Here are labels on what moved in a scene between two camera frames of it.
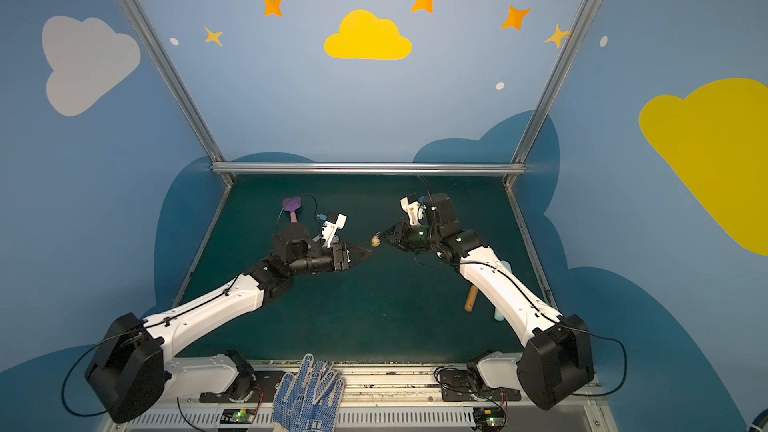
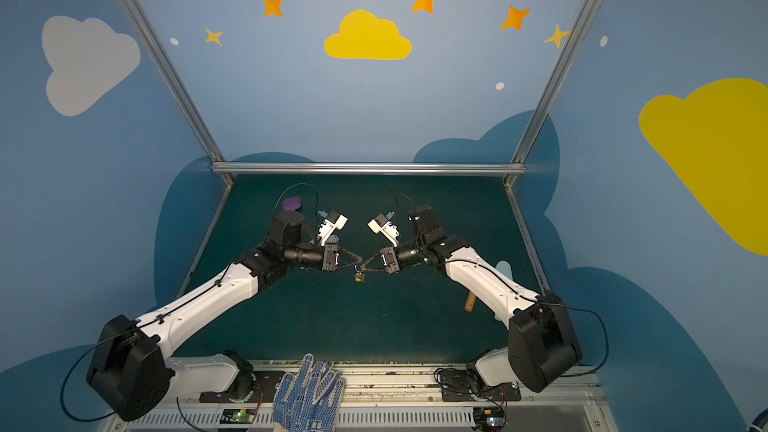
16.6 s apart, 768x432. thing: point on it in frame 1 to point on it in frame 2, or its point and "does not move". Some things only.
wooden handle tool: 471,298 does not move
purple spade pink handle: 290,205 does not move
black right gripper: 402,236 to 389,259
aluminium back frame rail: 368,168 does not move
